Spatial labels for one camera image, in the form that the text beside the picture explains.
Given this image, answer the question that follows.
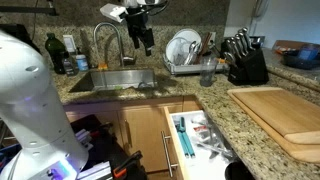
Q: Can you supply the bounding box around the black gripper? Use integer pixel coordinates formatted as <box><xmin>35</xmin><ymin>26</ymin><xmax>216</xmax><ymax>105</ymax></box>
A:
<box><xmin>125</xmin><ymin>7</ymin><xmax>155</xmax><ymax>57</ymax></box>

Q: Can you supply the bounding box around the chrome faucet lever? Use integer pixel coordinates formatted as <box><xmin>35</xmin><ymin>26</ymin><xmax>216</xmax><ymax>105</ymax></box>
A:
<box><xmin>123</xmin><ymin>56</ymin><xmax>137</xmax><ymax>66</ymax></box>

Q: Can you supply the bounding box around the wooden drawer with steel handle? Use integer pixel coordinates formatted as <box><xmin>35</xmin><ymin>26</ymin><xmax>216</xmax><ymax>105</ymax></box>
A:
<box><xmin>161</xmin><ymin>105</ymin><xmax>242</xmax><ymax>180</ymax></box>

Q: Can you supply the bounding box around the chrome gooseneck faucet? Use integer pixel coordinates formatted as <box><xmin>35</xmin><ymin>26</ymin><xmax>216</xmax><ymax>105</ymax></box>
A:
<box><xmin>93</xmin><ymin>22</ymin><xmax>126</xmax><ymax>68</ymax></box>

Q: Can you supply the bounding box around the white plate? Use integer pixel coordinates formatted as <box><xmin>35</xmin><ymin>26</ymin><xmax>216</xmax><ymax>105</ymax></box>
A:
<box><xmin>165</xmin><ymin>36</ymin><xmax>191</xmax><ymax>65</ymax></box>
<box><xmin>173</xmin><ymin>28</ymin><xmax>203</xmax><ymax>54</ymax></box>

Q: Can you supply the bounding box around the clear plastic container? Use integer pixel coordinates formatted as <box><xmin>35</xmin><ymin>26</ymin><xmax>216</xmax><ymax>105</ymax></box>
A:
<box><xmin>174</xmin><ymin>41</ymin><xmax>194</xmax><ymax>65</ymax></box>

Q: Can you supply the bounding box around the stainless steel sink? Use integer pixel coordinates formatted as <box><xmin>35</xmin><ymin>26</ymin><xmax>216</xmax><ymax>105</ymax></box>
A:
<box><xmin>68</xmin><ymin>68</ymin><xmax>158</xmax><ymax>94</ymax></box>

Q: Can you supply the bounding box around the steel ladle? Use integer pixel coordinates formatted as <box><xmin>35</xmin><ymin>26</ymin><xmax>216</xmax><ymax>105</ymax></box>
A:
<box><xmin>184</xmin><ymin>40</ymin><xmax>202</xmax><ymax>66</ymax></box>

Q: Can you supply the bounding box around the white dish rack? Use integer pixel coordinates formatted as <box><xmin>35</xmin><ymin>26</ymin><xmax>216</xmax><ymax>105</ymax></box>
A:
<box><xmin>162</xmin><ymin>52</ymin><xmax>231</xmax><ymax>76</ymax></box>

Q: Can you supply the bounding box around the wooden spatula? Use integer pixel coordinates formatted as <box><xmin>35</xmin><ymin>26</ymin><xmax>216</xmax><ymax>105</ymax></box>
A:
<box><xmin>194</xmin><ymin>31</ymin><xmax>213</xmax><ymax>64</ymax></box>

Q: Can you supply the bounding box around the white tub with blue label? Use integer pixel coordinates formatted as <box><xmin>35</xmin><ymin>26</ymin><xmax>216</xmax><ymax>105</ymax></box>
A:
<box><xmin>75</xmin><ymin>54</ymin><xmax>90</xmax><ymax>72</ymax></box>

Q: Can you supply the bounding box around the clear drinking glass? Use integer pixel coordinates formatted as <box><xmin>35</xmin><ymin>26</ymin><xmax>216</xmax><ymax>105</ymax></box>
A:
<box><xmin>199</xmin><ymin>54</ymin><xmax>220</xmax><ymax>88</ymax></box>

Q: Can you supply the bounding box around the small dark soap bottle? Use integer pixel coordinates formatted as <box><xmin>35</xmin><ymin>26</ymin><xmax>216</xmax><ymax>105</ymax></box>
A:
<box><xmin>63</xmin><ymin>51</ymin><xmax>79</xmax><ymax>77</ymax></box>

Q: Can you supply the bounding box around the dark green glass bottle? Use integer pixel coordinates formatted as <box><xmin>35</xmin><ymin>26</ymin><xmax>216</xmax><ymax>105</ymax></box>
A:
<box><xmin>44</xmin><ymin>32</ymin><xmax>68</xmax><ymax>75</ymax></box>

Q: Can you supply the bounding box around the teal kitchen utensil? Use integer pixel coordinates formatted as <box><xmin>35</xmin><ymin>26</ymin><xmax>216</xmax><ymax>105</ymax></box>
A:
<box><xmin>175</xmin><ymin>116</ymin><xmax>196</xmax><ymax>159</ymax></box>

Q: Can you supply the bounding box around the black tool case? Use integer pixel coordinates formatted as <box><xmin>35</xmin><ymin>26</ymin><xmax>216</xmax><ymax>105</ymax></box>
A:
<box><xmin>69</xmin><ymin>114</ymin><xmax>148</xmax><ymax>180</ymax></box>

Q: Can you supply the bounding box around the black knife block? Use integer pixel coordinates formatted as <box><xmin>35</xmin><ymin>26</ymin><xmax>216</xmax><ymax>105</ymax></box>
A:
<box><xmin>227</xmin><ymin>48</ymin><xmax>270</xmax><ymax>86</ymax></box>

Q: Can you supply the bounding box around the white ribbed block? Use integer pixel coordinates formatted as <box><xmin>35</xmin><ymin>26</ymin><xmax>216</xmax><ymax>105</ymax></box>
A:
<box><xmin>74</xmin><ymin>129</ymin><xmax>94</xmax><ymax>151</ymax></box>
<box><xmin>76</xmin><ymin>161</ymin><xmax>113</xmax><ymax>180</ymax></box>

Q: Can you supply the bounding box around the bagged plastic cutlery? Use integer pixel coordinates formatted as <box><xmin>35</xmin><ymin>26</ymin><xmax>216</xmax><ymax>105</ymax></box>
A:
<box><xmin>191</xmin><ymin>114</ymin><xmax>235</xmax><ymax>160</ymax></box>

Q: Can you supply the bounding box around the orange and black clamp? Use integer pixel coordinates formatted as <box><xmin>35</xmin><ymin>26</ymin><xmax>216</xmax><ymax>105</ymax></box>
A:
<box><xmin>112</xmin><ymin>150</ymin><xmax>144</xmax><ymax>179</ymax></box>

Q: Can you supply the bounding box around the brown cardboard box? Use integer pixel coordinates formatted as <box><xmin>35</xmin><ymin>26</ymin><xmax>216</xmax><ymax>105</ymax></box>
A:
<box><xmin>273</xmin><ymin>39</ymin><xmax>308</xmax><ymax>55</ymax></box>

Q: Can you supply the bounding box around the large wooden cutting board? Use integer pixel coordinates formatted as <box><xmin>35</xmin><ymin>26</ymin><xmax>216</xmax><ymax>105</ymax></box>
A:
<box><xmin>227</xmin><ymin>87</ymin><xmax>320</xmax><ymax>164</ymax></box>

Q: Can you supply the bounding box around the small wooden cutting board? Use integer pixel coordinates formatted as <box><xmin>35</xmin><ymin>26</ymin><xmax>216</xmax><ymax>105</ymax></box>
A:
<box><xmin>232</xmin><ymin>89</ymin><xmax>320</xmax><ymax>145</ymax></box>

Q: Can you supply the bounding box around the dark blue bowl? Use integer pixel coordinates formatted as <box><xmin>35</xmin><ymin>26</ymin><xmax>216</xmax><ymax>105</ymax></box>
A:
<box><xmin>282</xmin><ymin>43</ymin><xmax>320</xmax><ymax>70</ymax></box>

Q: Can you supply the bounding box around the black round cup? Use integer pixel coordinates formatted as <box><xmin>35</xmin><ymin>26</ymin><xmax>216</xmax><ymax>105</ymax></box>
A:
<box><xmin>224</xmin><ymin>161</ymin><xmax>256</xmax><ymax>180</ymax></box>

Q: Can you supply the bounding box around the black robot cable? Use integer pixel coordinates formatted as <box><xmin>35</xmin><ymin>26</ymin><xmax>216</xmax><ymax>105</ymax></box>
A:
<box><xmin>128</xmin><ymin>0</ymin><xmax>169</xmax><ymax>18</ymax></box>

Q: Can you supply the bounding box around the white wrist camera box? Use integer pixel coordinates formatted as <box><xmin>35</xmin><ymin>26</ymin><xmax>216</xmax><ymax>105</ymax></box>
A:
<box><xmin>99</xmin><ymin>3</ymin><xmax>129</xmax><ymax>23</ymax></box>

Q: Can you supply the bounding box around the steel handled knife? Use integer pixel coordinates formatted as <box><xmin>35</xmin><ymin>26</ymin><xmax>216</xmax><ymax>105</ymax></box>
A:
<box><xmin>225</xmin><ymin>39</ymin><xmax>236</xmax><ymax>58</ymax></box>
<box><xmin>241</xmin><ymin>27</ymin><xmax>254</xmax><ymax>51</ymax></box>
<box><xmin>235</xmin><ymin>32</ymin><xmax>248</xmax><ymax>54</ymax></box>
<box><xmin>230</xmin><ymin>37</ymin><xmax>242</xmax><ymax>58</ymax></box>
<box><xmin>223</xmin><ymin>51</ymin><xmax>237</xmax><ymax>68</ymax></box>

